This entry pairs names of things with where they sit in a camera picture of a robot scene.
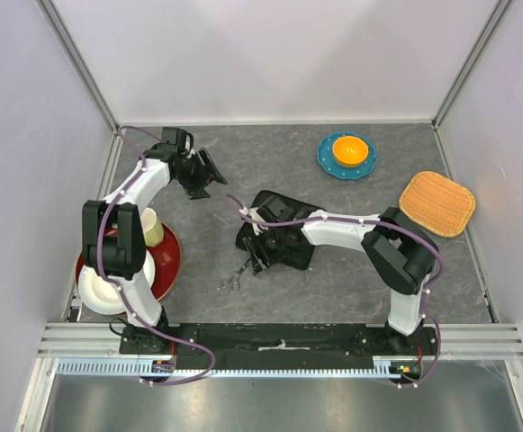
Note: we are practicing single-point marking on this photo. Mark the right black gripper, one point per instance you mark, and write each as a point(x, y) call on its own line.
point(258, 263)

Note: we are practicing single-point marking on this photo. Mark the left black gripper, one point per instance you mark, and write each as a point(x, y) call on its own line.
point(195, 190)

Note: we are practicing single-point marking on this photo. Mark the silver scissors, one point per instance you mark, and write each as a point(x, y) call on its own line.
point(233, 282)

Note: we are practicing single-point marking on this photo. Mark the black zip tool case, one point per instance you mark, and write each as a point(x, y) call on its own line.
point(277, 208)

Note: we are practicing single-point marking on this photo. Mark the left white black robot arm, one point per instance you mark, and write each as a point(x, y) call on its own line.
point(113, 244)

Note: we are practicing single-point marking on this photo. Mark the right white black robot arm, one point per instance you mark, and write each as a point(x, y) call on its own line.
point(405, 258)

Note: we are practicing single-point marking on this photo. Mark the pale yellow cup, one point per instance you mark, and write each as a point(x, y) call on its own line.
point(153, 232)

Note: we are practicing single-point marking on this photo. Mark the red plate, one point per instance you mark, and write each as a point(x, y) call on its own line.
point(167, 260)

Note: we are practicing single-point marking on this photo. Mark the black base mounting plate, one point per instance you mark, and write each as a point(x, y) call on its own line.
point(304, 345)

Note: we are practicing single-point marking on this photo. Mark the teal scalloped plate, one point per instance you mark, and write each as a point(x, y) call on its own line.
point(327, 162)

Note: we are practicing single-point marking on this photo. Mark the orange bowl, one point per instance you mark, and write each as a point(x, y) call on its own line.
point(350, 151)

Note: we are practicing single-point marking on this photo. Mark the white plate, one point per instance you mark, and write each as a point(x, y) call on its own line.
point(104, 298)

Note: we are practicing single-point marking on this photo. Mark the orange woven mat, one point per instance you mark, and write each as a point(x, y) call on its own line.
point(437, 204)

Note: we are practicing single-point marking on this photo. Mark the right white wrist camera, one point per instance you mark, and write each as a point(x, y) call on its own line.
point(251, 216)

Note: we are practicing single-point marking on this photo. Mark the slotted cable duct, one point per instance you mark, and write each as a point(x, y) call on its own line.
point(155, 369)

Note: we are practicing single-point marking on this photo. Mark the left aluminium corner post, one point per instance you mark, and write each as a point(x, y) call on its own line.
point(75, 57)

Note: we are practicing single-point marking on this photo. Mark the aluminium corner post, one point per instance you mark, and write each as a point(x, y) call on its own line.
point(75, 57)
point(484, 37)

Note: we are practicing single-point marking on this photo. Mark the aluminium front rail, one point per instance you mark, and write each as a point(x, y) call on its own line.
point(489, 341)

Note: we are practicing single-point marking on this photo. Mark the right aluminium corner post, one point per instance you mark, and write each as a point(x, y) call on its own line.
point(484, 37)

